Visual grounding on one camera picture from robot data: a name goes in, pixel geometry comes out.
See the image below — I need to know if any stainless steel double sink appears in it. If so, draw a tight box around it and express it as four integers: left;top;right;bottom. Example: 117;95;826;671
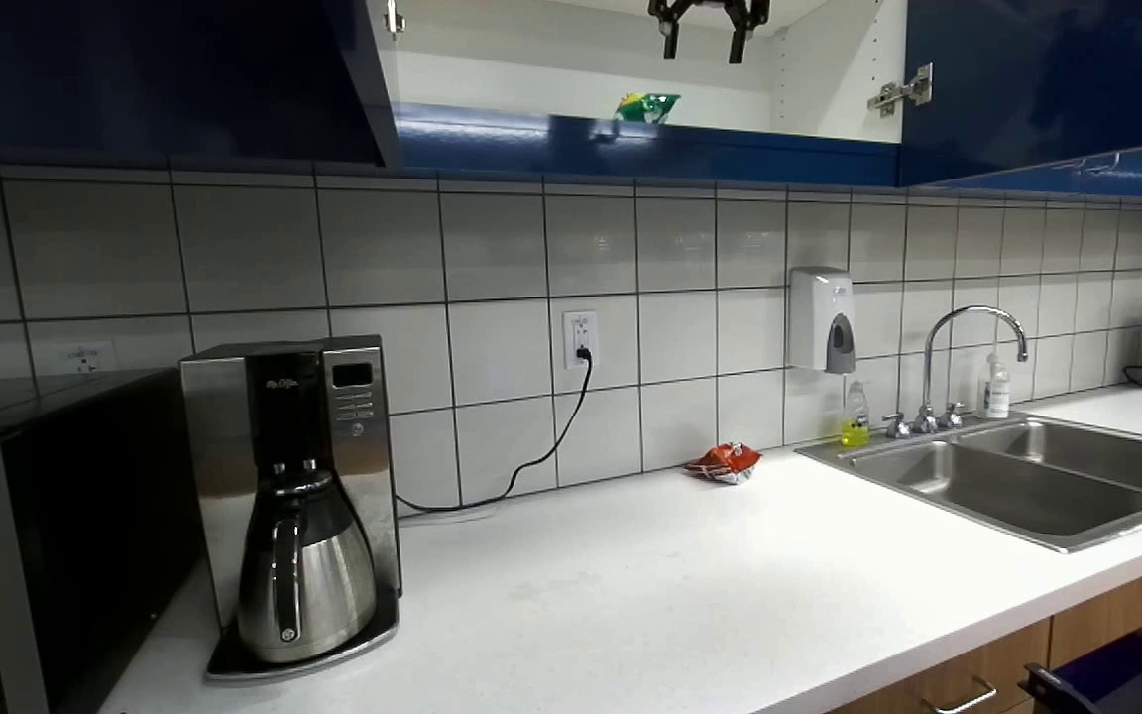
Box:
809;411;1142;555

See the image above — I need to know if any wooden base cabinet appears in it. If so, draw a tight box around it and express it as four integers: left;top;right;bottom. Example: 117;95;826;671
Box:
834;550;1142;714

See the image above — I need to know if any metal drawer handle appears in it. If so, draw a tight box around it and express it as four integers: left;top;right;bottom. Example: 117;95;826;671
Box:
921;679;1008;714

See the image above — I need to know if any green Lays chip bag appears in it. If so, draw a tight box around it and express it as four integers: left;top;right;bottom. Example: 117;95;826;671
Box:
610;88;684;132

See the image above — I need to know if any white open wall cabinet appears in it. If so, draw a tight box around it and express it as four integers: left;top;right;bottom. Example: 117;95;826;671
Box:
363;0;912;190

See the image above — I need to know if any black power cord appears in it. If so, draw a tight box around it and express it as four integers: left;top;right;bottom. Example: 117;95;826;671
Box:
391;346;598;518

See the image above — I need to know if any blue closed wall cabinet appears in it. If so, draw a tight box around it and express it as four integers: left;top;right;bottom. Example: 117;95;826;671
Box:
0;0;400;173

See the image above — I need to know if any white wall outlet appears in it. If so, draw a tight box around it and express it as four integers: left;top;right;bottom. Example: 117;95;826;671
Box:
557;304;601;371

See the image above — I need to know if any small white pump bottle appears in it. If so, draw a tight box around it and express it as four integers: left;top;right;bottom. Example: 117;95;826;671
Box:
978;346;1020;424

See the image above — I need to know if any blue chair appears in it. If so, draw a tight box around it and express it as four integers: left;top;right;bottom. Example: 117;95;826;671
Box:
1020;629;1142;714

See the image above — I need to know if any blue open cabinet door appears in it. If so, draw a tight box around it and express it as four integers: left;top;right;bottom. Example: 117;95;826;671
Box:
896;0;1142;207

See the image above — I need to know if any black and silver microwave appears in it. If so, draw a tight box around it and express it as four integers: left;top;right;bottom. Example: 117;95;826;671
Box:
0;370;205;714

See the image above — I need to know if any chrome kitchen faucet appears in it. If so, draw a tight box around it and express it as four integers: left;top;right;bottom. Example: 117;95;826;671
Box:
889;300;1035;440

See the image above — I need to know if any yellow dish soap bottle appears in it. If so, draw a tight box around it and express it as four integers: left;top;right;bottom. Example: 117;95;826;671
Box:
827;378;875;457

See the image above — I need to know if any stainless steel coffee maker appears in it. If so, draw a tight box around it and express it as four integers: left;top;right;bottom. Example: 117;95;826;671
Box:
175;334;404;686

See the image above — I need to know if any metal cabinet hinge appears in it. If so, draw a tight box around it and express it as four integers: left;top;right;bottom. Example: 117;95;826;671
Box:
864;58;939;119

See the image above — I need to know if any stainless steel coffee carafe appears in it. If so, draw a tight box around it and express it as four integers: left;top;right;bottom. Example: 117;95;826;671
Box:
230;480;386;671

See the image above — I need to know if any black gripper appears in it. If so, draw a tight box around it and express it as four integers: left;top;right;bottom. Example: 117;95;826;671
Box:
646;0;778;67

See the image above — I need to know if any white wall soap dispenser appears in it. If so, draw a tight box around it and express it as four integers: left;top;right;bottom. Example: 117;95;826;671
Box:
786;266;860;378

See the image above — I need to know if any red snack bag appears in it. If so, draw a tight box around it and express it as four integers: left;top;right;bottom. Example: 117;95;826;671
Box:
684;440;765;486

